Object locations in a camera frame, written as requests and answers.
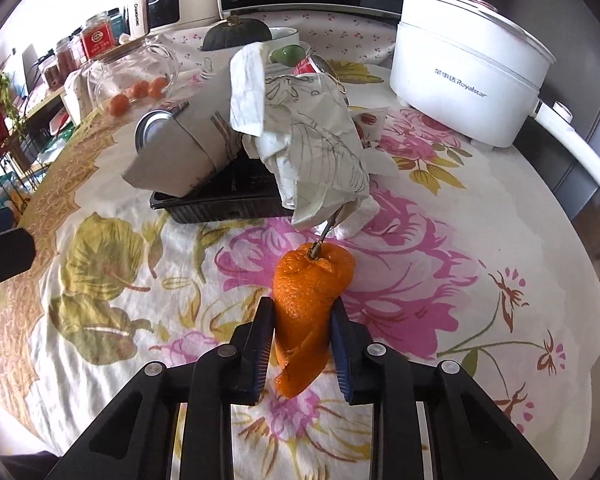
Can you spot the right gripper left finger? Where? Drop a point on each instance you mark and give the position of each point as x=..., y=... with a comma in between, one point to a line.
x=134, y=436

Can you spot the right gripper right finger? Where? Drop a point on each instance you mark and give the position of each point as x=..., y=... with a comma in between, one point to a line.
x=428, y=420

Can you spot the orange peel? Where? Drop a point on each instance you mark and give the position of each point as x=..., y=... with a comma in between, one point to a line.
x=304, y=290

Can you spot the white paper napkin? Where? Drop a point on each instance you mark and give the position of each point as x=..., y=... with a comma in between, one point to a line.
x=300, y=126

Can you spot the small orange tangerine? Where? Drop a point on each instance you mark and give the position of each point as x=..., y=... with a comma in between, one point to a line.
x=157, y=87
x=118, y=105
x=139, y=90

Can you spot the floral tablecloth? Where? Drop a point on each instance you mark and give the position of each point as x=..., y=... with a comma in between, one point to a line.
x=471, y=258

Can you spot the red drink can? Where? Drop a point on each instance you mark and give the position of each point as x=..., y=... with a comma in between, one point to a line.
x=150, y=124

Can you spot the glass jar wooden lid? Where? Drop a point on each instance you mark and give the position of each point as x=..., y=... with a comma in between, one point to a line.
x=117, y=70

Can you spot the red label jar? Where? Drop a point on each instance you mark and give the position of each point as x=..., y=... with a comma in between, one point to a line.
x=97, y=36

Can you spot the black plastic tray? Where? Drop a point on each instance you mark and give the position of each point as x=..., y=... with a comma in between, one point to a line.
x=243, y=190

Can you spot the dark green pumpkin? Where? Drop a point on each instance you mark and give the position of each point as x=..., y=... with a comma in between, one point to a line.
x=235, y=32

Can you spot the white electric cooking pot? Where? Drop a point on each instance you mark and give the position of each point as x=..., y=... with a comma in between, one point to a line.
x=480, y=74

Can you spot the black wire rack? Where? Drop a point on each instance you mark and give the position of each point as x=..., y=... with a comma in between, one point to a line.
x=18, y=177

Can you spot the cream ceramic bowl green handle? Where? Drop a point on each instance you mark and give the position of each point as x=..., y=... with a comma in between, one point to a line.
x=284, y=50

